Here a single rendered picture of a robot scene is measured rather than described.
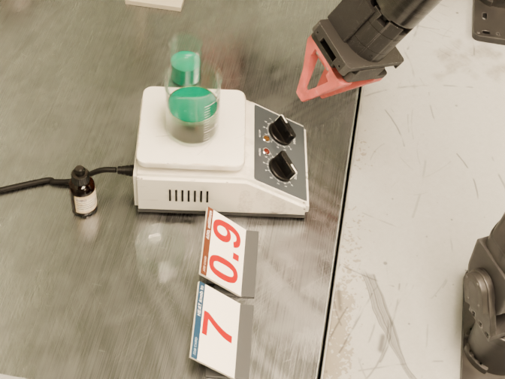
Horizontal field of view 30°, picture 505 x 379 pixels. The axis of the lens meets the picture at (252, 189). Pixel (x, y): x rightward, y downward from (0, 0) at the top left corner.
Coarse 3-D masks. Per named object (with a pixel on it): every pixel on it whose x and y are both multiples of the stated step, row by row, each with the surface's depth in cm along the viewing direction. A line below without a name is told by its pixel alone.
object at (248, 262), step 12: (204, 228) 103; (240, 228) 107; (252, 240) 107; (240, 252) 106; (252, 252) 106; (240, 264) 105; (252, 264) 105; (204, 276) 100; (240, 276) 104; (252, 276) 104; (216, 288) 103; (228, 288) 101; (240, 288) 103; (252, 288) 103
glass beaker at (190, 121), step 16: (176, 64) 102; (192, 64) 102; (208, 64) 102; (176, 80) 103; (192, 80) 104; (208, 80) 104; (176, 96) 98; (208, 96) 99; (176, 112) 100; (192, 112) 100; (208, 112) 101; (176, 128) 102; (192, 128) 102; (208, 128) 103; (192, 144) 104
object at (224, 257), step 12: (216, 216) 105; (216, 228) 104; (228, 228) 106; (216, 240) 103; (228, 240) 105; (240, 240) 106; (216, 252) 103; (228, 252) 104; (216, 264) 102; (228, 264) 103; (216, 276) 101; (228, 276) 102
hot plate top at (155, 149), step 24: (144, 96) 109; (240, 96) 110; (144, 120) 107; (240, 120) 107; (144, 144) 104; (168, 144) 104; (216, 144) 105; (240, 144) 105; (192, 168) 103; (216, 168) 103; (240, 168) 104
